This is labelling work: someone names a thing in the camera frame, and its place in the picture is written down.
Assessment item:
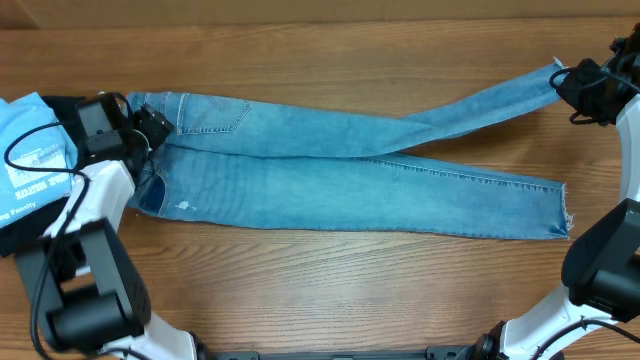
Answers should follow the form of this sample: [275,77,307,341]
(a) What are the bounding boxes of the blue denim jeans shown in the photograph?
[128,62,571,240]

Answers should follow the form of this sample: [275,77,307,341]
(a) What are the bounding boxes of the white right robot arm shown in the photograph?
[458,52,639,360]

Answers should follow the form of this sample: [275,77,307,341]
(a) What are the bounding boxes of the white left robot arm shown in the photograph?
[15,95,210,359]

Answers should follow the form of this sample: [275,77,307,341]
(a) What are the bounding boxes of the light blue printed t-shirt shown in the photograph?
[1,92,77,227]

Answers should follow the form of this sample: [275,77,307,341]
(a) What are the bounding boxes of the black folded garment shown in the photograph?
[1,96,84,257]

